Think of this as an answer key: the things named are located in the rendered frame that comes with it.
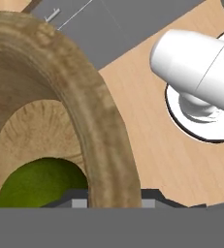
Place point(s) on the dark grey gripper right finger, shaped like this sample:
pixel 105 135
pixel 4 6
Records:
pixel 150 194

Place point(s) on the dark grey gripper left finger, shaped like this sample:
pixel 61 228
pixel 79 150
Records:
pixel 74 194

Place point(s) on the brown wooden bowl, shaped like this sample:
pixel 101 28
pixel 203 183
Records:
pixel 94 106

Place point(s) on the green lime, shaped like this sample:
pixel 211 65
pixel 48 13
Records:
pixel 39 184

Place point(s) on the plain grey cupboard front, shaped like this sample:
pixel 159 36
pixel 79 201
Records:
pixel 126 29

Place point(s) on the white round pedestal fitting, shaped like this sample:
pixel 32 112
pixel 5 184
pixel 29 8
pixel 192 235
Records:
pixel 194 71

